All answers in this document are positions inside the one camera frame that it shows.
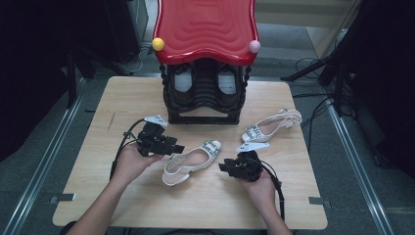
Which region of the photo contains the dark cabinet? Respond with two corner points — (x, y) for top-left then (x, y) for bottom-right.
(104, 0), (150, 65)

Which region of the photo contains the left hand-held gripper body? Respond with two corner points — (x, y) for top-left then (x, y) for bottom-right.
(136, 114), (177, 158)

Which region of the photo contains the person's left hand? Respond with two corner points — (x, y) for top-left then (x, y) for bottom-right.
(112, 143), (164, 188)

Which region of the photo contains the red and black shoe rack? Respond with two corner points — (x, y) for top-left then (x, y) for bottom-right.
(151, 0), (262, 125)

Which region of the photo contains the person's right hand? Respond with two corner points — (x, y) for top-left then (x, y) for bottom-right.
(239, 169), (277, 211)

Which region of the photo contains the white floor cable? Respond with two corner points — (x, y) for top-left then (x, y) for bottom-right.
(121, 47), (151, 74)

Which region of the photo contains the metal floor rail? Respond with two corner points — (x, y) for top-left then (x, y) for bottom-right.
(3, 77), (87, 235)
(326, 101), (395, 235)

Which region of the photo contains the black leather shoe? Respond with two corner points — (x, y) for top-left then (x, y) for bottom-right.
(168, 63), (198, 106)
(214, 63), (245, 106)

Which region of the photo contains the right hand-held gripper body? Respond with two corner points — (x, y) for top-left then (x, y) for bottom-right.
(228, 141), (271, 183)

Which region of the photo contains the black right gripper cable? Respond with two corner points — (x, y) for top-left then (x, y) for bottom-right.
(259, 159), (286, 221)

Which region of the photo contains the black metal stand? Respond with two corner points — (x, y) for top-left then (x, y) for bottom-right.
(65, 45), (131, 111)

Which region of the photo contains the white slingback heel shoe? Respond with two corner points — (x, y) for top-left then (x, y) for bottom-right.
(241, 108), (303, 144)
(161, 140), (222, 187)

